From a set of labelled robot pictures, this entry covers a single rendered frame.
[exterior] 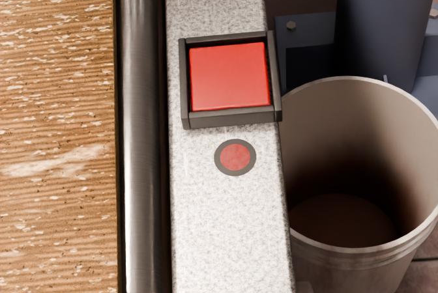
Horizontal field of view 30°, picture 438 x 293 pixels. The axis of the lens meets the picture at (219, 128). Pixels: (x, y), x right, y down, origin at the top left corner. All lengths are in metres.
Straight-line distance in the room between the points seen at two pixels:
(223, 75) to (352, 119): 0.78
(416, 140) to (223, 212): 0.79
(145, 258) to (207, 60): 0.16
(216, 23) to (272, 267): 0.22
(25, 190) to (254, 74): 0.19
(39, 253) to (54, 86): 0.14
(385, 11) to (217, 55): 0.81
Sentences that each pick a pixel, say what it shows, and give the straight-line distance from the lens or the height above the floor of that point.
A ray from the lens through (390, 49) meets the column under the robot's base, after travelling 1.52.
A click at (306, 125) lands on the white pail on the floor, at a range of 1.38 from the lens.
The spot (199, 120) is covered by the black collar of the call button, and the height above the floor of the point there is 0.93.
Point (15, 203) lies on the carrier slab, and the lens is 0.60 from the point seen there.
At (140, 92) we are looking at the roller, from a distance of 0.64.
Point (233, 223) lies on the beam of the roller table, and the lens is 0.58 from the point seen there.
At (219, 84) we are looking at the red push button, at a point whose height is 0.93.
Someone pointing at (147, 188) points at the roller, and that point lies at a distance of 0.60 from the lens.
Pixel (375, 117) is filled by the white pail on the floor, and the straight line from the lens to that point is 1.38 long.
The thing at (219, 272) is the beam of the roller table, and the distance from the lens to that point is 0.57.
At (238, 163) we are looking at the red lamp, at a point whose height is 0.92.
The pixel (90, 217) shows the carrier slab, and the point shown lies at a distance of 0.58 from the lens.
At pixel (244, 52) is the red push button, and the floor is 0.93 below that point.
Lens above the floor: 1.45
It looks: 59 degrees down
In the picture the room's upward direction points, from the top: 9 degrees counter-clockwise
